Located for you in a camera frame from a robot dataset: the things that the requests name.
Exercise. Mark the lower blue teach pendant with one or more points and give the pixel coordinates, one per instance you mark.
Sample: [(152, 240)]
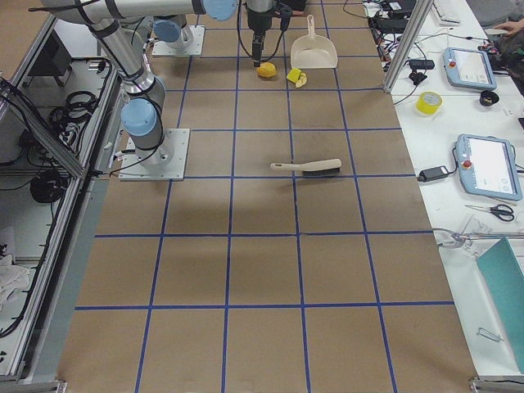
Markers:
[(486, 167)]

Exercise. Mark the yellow-brown potato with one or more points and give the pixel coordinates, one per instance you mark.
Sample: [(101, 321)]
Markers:
[(266, 70)]

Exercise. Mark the blue teach pendant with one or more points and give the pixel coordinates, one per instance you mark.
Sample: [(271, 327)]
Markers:
[(467, 68), (486, 167)]

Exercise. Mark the upper blue teach pendant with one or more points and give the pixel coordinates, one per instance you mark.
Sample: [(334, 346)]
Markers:
[(467, 68)]

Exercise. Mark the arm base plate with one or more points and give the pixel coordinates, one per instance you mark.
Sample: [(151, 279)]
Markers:
[(173, 41), (167, 163)]

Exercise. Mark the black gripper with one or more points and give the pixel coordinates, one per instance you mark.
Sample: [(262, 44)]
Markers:
[(258, 24)]

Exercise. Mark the beige hand brush black bristles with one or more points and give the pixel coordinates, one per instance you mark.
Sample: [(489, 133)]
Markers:
[(313, 168)]

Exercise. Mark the aluminium frame post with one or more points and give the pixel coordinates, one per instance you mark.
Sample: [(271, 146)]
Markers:
[(415, 23)]

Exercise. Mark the black power adapter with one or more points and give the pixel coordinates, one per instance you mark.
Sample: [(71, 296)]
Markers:
[(433, 174)]

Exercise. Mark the beige plastic dustpan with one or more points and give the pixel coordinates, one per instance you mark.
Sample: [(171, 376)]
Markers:
[(313, 51)]

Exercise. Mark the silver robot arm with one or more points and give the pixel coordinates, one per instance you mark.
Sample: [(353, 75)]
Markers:
[(223, 10), (141, 116)]

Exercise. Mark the teal box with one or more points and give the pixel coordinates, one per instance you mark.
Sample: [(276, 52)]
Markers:
[(504, 279)]

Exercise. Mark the yellow green sponge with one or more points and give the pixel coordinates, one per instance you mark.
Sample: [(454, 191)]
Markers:
[(294, 75)]

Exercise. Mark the white crumpled cloth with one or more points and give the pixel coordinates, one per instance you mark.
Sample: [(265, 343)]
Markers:
[(14, 279)]

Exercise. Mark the tan croissant bread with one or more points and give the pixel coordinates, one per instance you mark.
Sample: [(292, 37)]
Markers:
[(302, 80)]

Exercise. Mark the black handled scissors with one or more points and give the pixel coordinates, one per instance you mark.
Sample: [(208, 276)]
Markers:
[(501, 212)]

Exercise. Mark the yellow tape roll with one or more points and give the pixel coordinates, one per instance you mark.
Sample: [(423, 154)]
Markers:
[(428, 103)]

